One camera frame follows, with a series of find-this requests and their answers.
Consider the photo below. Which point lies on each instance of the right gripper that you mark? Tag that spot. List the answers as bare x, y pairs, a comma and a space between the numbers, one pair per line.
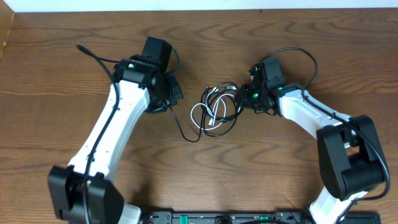
246, 99

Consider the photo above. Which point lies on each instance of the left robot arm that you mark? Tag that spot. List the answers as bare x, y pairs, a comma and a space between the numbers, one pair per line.
84, 191

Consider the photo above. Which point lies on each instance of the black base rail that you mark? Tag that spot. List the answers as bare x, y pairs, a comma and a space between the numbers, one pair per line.
292, 217

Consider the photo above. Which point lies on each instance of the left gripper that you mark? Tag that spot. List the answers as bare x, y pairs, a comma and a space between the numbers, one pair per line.
175, 90

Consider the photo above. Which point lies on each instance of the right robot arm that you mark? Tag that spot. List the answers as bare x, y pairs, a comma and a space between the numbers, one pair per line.
350, 155

